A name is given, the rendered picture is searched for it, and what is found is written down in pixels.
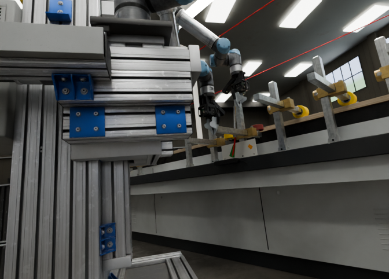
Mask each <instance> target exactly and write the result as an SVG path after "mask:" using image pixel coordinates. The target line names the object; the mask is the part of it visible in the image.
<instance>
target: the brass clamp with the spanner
mask: <svg viewBox="0 0 389 279"><path fill-rule="evenodd" d="M245 130H247V134H248V135H245V136H241V135H238V136H237V137H236V140H239V139H241V138H251V137H256V136H257V131H256V128H253V127H251V128H248V129H245Z"/></svg>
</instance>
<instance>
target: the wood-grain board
mask: <svg viewBox="0 0 389 279"><path fill-rule="evenodd" d="M387 101H389V94H388V95H385V96H381V97H376V98H373V99H370V100H365V101H361V102H357V103H354V104H350V105H346V106H343V107H339V108H335V109H333V111H334V114H338V113H342V112H347V111H351V110H354V109H358V108H363V107H367V106H370V105H375V104H379V103H382V102H387ZM323 117H324V113H323V112H320V113H315V114H312V115H308V116H304V117H301V118H297V119H293V120H289V121H286V122H284V127H286V126H290V125H293V124H298V123H302V122H306V121H309V120H314V119H318V118H323ZM263 129H264V130H263V131H260V132H261V133H262V132H265V131H269V130H274V129H276V127H275V124H274V125H271V126H266V127H264V128H263ZM204 146H206V145H204V144H198V145H194V146H192V149H197V148H201V147H204ZM181 152H185V148H183V149H179V150H175V151H174V154H176V153H181Z"/></svg>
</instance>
